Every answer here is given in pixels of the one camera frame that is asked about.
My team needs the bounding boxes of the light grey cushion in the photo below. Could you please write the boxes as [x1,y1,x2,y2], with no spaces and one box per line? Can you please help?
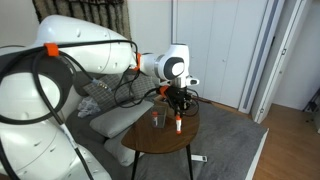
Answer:
[104,129,135,167]
[90,101,153,138]

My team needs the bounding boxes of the glue stick with orange cap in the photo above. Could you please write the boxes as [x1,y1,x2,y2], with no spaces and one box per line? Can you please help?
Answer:
[175,115,182,134]

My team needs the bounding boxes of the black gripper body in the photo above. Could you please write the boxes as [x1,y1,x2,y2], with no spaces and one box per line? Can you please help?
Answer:
[164,86,192,109]

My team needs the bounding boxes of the grey sofa bed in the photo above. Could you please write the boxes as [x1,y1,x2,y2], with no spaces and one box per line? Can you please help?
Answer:
[63,72,128,178]

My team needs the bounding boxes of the grey floor rug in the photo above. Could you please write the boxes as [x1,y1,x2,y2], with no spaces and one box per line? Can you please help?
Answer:
[135,103,268,180]

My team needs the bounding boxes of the mesh wire basket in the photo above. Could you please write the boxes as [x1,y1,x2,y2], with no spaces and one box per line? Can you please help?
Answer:
[150,106,167,128]

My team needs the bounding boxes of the white closet doors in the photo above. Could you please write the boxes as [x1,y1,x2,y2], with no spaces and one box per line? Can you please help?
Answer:
[174,0,269,108]

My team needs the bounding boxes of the grey plaid pillow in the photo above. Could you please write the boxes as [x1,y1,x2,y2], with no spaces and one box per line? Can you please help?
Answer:
[83,72,156,110]

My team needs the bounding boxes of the white remote control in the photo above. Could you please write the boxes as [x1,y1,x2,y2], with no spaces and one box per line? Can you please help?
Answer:
[191,155,208,162]

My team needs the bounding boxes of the dark wooden side table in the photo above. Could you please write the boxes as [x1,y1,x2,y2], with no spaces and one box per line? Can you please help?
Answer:
[121,103,200,180]

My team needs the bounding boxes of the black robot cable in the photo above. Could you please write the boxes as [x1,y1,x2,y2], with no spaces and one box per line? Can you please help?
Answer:
[0,39,161,180]

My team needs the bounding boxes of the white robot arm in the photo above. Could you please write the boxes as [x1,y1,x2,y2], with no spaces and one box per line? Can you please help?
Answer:
[0,15,199,180]

